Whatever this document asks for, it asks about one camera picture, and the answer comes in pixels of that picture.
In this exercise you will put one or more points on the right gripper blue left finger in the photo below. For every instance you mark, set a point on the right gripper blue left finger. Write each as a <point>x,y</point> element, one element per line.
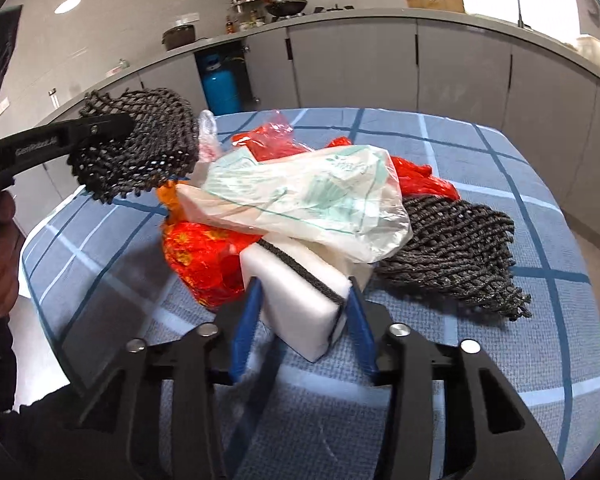
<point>241,341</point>

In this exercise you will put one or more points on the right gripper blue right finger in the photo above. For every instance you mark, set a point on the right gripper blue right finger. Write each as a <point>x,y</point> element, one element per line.
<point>360,332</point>

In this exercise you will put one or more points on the white sponge with black stripe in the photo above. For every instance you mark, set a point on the white sponge with black stripe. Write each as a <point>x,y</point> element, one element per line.
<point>305,287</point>

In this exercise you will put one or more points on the black foam net sleeve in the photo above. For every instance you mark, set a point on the black foam net sleeve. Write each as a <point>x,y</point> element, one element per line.
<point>163,144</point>

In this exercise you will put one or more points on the clear plastic bag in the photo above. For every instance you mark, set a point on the clear plastic bag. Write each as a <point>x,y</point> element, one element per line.
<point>209,146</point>

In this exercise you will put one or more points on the grey kitchen cabinets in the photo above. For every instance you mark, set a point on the grey kitchen cabinets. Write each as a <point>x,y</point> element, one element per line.
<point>543,95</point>

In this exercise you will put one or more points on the operator hand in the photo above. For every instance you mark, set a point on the operator hand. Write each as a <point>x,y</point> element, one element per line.
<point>11,242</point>

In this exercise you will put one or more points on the orange red snack wrapper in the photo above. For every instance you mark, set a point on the orange red snack wrapper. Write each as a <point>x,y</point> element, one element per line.
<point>205,258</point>

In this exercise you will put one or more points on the black foam net on table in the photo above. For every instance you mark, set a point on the black foam net on table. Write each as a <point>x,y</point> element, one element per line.
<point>458,250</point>

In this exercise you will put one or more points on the dark pot on counter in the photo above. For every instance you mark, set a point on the dark pot on counter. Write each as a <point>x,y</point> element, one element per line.
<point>179,36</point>

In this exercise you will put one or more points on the blue gas cylinder under counter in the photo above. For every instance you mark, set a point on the blue gas cylinder under counter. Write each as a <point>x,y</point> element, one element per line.
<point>220,86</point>

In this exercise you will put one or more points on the condiment bottles on rack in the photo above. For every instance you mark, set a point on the condiment bottles on rack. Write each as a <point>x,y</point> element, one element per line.
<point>246,14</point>

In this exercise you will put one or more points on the black wok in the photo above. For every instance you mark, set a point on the black wok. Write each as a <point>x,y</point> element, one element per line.
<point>285,8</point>

